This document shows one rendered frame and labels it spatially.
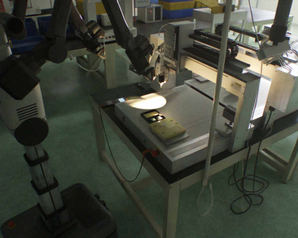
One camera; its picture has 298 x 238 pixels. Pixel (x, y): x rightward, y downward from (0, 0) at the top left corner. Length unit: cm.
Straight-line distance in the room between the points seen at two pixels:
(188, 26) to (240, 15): 268
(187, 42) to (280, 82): 62
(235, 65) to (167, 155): 63
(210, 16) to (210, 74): 246
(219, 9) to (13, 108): 341
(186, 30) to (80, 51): 207
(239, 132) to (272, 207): 104
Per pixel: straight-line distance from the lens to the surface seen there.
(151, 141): 150
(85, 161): 272
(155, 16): 493
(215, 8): 407
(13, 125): 130
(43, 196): 164
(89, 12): 357
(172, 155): 140
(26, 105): 125
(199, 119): 172
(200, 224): 219
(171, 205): 155
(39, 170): 153
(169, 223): 167
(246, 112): 154
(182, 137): 151
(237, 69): 153
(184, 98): 196
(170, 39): 167
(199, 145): 149
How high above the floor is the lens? 177
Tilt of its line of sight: 33 degrees down
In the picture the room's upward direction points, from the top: straight up
